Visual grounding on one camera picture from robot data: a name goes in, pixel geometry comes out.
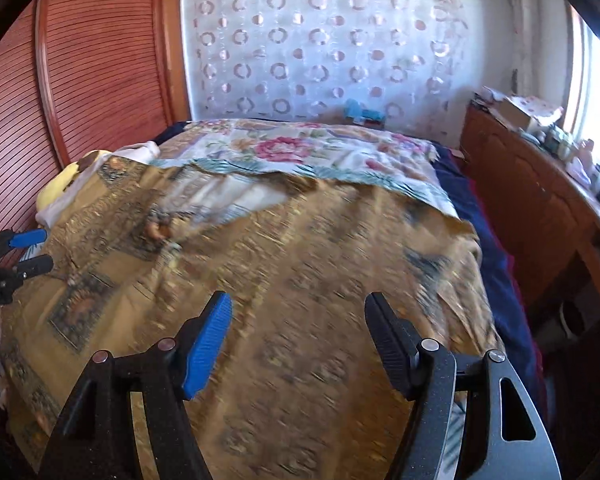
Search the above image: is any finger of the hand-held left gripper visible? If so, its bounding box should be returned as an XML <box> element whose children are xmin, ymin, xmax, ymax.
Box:
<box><xmin>15</xmin><ymin>254</ymin><xmax>55</xmax><ymax>281</ymax></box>
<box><xmin>0</xmin><ymin>229</ymin><xmax>48</xmax><ymax>265</ymax></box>

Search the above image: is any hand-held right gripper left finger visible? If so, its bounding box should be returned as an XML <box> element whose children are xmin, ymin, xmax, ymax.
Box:
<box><xmin>37</xmin><ymin>291</ymin><xmax>233</xmax><ymax>480</ymax></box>

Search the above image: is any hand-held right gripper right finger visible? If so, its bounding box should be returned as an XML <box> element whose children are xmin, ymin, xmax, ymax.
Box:
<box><xmin>364</xmin><ymin>292</ymin><xmax>563</xmax><ymax>480</ymax></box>

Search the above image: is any gold patterned cloth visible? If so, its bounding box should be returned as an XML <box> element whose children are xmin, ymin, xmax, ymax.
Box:
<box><xmin>0</xmin><ymin>155</ymin><xmax>506</xmax><ymax>480</ymax></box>

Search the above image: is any beige cloth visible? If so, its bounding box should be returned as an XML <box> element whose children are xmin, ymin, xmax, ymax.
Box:
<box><xmin>36</xmin><ymin>141</ymin><xmax>161</xmax><ymax>228</ymax></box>

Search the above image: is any palm leaf printed sheet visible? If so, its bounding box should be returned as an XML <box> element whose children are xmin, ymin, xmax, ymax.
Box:
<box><xmin>150</xmin><ymin>157</ymin><xmax>463</xmax><ymax>221</ymax></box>

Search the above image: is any white round container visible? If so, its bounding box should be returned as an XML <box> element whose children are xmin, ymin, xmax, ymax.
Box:
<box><xmin>557</xmin><ymin>300</ymin><xmax>588</xmax><ymax>341</ymax></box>

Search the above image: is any wooden headboard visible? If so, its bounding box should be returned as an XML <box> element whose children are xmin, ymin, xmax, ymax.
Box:
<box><xmin>0</xmin><ymin>0</ymin><xmax>191</xmax><ymax>281</ymax></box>

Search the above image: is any wooden cabinet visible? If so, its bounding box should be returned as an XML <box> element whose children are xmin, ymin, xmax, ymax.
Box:
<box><xmin>460</xmin><ymin>105</ymin><xmax>600</xmax><ymax>311</ymax></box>

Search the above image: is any floral blanket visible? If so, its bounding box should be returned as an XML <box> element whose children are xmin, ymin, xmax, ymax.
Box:
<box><xmin>155</xmin><ymin>119</ymin><xmax>438</xmax><ymax>181</ymax></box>

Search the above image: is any blue plastic object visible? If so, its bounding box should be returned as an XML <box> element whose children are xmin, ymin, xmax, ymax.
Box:
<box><xmin>342</xmin><ymin>99</ymin><xmax>386</xmax><ymax>128</ymax></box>

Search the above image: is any cluster of small bottles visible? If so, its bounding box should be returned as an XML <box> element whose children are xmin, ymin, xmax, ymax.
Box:
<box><xmin>517</xmin><ymin>125</ymin><xmax>600</xmax><ymax>208</ymax></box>

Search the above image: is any cardboard box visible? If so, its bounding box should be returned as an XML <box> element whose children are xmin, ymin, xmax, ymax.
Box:
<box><xmin>500</xmin><ymin>95</ymin><xmax>563</xmax><ymax>131</ymax></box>

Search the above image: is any pile of papers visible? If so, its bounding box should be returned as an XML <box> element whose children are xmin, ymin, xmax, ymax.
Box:
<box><xmin>471</xmin><ymin>85</ymin><xmax>506</xmax><ymax>111</ymax></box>

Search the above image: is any pink object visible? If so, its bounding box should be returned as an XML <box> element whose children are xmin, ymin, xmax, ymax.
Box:
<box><xmin>567</xmin><ymin>141</ymin><xmax>596</xmax><ymax>183</ymax></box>

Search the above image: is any circle patterned lace curtain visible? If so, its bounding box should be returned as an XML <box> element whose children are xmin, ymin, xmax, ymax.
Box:
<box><xmin>180</xmin><ymin>0</ymin><xmax>471</xmax><ymax>136</ymax></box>

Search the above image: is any beige window curtain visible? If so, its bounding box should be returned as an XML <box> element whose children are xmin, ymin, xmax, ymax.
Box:
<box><xmin>500</xmin><ymin>0</ymin><xmax>536</xmax><ymax>96</ymax></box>

